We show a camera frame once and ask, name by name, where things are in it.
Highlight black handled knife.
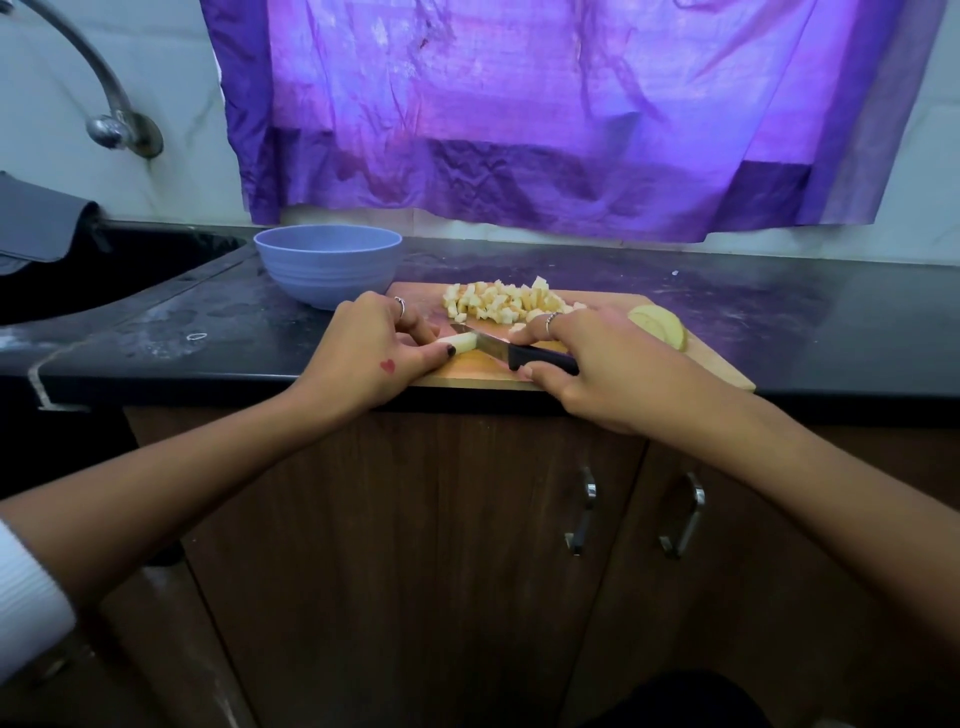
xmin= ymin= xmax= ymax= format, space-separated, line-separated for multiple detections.
xmin=462 ymin=322 xmax=582 ymax=378

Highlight potato slice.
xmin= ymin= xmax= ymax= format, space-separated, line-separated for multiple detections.
xmin=627 ymin=303 xmax=690 ymax=354

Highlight person's right hand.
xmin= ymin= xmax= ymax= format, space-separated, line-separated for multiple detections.
xmin=517 ymin=306 xmax=744 ymax=440

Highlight grey cloth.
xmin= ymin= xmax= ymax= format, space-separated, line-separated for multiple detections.
xmin=0 ymin=171 xmax=104 ymax=276

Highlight wooden cutting board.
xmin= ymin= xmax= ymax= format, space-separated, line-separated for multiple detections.
xmin=382 ymin=280 xmax=759 ymax=395

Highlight pile of diced potato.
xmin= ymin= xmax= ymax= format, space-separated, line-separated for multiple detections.
xmin=442 ymin=276 xmax=590 ymax=327

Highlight person's left hand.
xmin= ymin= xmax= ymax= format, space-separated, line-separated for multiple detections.
xmin=285 ymin=289 xmax=456 ymax=429

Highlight blue bowl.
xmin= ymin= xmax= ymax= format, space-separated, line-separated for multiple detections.
xmin=252 ymin=223 xmax=407 ymax=312

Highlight person's dark trousers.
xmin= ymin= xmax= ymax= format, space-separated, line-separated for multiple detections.
xmin=622 ymin=669 xmax=774 ymax=728

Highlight purple cloth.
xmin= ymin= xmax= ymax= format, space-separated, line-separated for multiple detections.
xmin=198 ymin=0 xmax=950 ymax=246

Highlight metal faucet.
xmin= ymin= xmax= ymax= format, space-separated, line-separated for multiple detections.
xmin=0 ymin=0 xmax=167 ymax=161

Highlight person's left forearm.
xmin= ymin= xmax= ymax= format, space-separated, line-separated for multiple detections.
xmin=0 ymin=387 xmax=339 ymax=617

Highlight dark sink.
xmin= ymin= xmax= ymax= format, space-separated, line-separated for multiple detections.
xmin=0 ymin=222 xmax=245 ymax=329

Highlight person's right forearm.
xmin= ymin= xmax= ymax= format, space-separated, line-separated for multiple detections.
xmin=712 ymin=390 xmax=960 ymax=662

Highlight metal cabinet handle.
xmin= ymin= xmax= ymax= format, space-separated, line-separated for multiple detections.
xmin=657 ymin=472 xmax=708 ymax=561
xmin=564 ymin=466 xmax=600 ymax=558

